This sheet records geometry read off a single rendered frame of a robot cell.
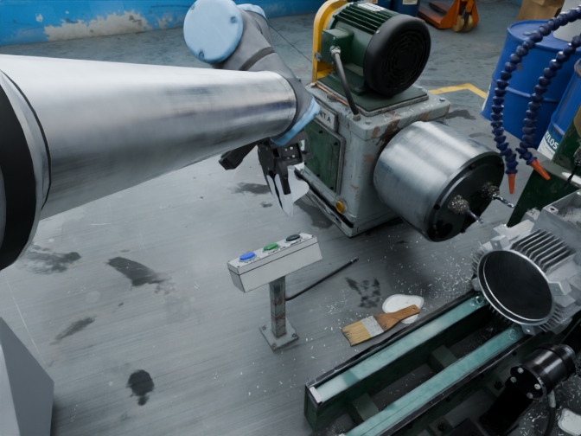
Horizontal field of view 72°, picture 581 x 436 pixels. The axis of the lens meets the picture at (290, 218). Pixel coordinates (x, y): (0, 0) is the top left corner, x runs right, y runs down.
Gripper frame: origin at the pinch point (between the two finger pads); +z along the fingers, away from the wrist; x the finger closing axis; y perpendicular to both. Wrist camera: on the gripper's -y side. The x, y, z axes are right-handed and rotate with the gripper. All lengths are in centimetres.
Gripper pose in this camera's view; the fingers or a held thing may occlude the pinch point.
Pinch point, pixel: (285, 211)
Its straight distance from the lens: 78.1
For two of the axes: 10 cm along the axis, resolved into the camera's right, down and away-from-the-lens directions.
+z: 2.7, 9.4, 2.0
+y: 8.7, -3.3, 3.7
